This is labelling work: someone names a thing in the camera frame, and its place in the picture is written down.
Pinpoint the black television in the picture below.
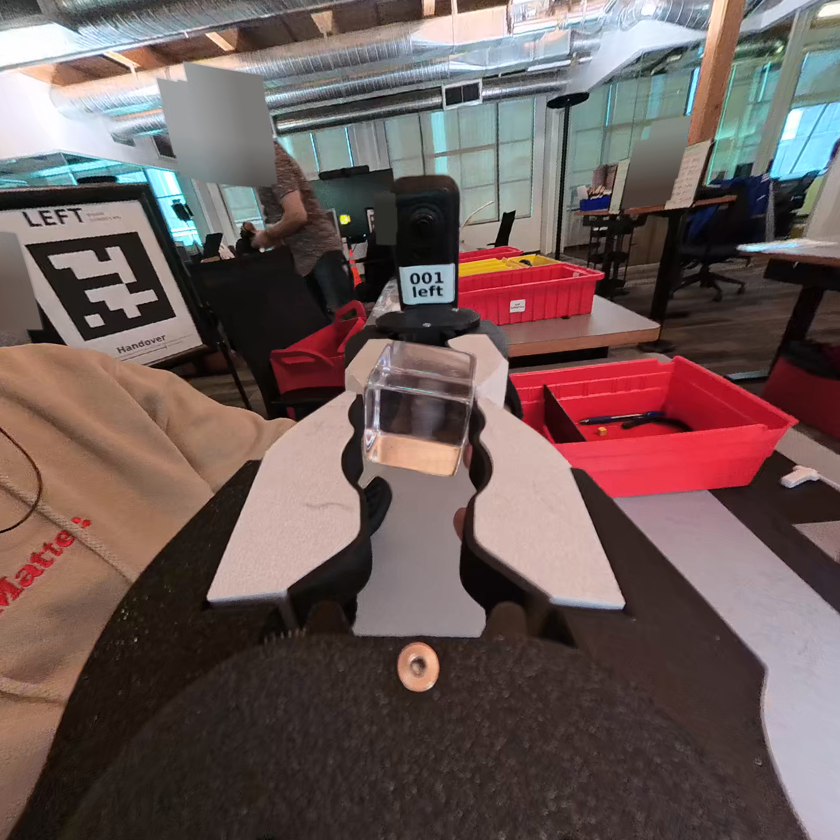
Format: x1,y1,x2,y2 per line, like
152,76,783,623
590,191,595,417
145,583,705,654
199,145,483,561
307,167,396,245

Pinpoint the black office chair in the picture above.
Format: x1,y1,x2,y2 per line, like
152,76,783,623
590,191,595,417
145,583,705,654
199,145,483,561
675,182,757,304

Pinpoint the person's beige hoodie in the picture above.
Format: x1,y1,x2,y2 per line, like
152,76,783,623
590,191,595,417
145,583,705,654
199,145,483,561
0,420,221,824

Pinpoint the clear acrylic cube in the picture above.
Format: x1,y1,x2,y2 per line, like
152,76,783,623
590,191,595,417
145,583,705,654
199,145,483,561
362,341,478,478

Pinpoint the red bag with black trim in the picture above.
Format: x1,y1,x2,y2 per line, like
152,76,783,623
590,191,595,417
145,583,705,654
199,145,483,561
760,356,840,442

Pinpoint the red fabric bag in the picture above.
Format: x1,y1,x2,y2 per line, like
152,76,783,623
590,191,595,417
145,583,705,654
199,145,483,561
269,300,368,396

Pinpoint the white cable adapter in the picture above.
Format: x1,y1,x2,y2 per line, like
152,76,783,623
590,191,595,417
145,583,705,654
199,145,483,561
779,464,840,491

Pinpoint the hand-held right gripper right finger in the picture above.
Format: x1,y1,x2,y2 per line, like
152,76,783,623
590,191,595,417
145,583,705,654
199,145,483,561
459,396,627,611

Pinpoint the silver ventilation duct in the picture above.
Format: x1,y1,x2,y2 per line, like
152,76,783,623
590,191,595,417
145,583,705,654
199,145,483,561
52,26,572,135

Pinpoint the framed marker poster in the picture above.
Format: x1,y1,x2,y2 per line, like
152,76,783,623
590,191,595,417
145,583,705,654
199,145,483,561
0,182,209,366

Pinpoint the yellow storage tote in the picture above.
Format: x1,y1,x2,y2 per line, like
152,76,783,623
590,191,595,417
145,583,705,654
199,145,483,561
458,254,563,277

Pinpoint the black floor lamp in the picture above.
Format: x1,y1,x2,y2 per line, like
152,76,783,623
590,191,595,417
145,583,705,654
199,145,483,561
545,92,592,261

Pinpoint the black mesh chair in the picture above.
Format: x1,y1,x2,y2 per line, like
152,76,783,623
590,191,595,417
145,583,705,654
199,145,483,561
185,248,330,421

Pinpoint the red plastic bin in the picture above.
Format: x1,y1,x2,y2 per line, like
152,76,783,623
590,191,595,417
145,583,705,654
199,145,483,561
507,355,799,498

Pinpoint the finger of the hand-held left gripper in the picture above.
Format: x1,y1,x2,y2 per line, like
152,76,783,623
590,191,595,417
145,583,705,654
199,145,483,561
449,332,511,409
345,338,395,399

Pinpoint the wood top desk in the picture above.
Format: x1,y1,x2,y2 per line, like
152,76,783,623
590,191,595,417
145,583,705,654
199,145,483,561
737,238,840,380

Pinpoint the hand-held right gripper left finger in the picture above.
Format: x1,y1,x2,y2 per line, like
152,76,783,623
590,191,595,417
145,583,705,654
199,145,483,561
206,394,376,611

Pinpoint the wooden pillar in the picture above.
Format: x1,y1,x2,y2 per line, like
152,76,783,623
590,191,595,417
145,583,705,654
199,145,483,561
684,0,747,150

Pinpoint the person's left forearm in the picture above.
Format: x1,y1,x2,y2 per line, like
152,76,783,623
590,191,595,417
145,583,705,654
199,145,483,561
0,343,298,494

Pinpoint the grey top table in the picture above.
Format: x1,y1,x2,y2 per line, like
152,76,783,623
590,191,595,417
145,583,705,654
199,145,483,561
366,294,662,360

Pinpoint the standing desk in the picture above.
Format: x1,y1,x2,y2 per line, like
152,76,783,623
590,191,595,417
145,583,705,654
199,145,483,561
575,195,739,357

